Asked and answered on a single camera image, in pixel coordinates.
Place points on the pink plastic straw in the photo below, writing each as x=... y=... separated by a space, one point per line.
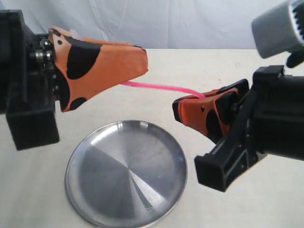
x=164 y=87

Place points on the white backdrop cloth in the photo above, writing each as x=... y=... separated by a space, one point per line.
x=194 y=24

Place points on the grey wrist camera on right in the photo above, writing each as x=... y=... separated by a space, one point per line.
x=281 y=29

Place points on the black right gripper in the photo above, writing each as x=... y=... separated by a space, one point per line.
x=270 y=121

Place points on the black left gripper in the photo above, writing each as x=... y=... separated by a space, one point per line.
x=85 y=67

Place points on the round silver metal plate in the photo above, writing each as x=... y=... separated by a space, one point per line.
x=127 y=174

